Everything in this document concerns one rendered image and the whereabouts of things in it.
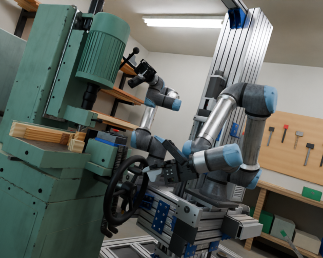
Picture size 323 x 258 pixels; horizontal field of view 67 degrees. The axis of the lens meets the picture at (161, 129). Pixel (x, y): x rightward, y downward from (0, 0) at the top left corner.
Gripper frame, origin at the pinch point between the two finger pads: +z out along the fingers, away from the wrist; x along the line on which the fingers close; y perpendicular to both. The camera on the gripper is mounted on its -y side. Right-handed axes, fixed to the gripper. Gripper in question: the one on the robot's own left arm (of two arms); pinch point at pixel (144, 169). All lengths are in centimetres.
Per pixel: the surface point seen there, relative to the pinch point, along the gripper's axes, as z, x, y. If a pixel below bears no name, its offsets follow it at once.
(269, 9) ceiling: -88, 182, -155
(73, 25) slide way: 23, -3, -74
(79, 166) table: 23.7, -8.1, -6.2
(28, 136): 34.1, -21.3, -19.2
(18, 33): 181, 91, -199
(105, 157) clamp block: 14.7, -3.1, -7.7
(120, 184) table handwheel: 13.2, 2.3, 3.4
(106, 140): 13.7, -1.9, -14.9
